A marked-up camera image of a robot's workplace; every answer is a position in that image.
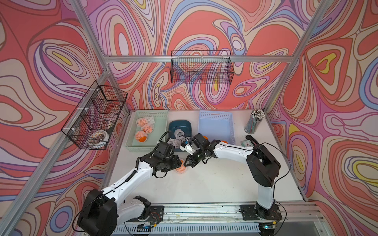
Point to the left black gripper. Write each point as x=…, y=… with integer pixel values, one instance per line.
x=176, y=162

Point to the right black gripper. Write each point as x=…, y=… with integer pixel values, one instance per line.
x=191, y=161

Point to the white foam net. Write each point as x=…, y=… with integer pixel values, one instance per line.
x=176, y=143
x=178, y=134

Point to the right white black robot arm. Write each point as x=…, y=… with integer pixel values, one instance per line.
x=263, y=166

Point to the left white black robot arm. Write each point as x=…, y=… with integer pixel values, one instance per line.
x=105, y=209

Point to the light blue plastic basket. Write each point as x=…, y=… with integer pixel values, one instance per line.
x=217, y=125

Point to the dark teal plastic tub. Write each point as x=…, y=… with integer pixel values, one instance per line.
x=185, y=126

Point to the green plastic basket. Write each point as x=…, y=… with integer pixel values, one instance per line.
x=161, y=118

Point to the small teal alarm clock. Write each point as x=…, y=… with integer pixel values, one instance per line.
x=246, y=143

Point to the cup of pencils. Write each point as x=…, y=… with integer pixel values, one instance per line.
x=255, y=118

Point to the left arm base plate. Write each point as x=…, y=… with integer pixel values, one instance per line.
x=156, y=213

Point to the item in left wire basket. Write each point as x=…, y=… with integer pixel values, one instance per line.
x=98, y=138

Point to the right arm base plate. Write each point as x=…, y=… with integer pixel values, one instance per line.
x=260, y=213

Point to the black wire basket left wall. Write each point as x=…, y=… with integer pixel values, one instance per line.
x=99, y=109

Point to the black wire basket wall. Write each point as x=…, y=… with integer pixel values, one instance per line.
x=201, y=67
x=99, y=109

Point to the black wire basket back wall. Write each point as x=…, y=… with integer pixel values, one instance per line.
x=201, y=67

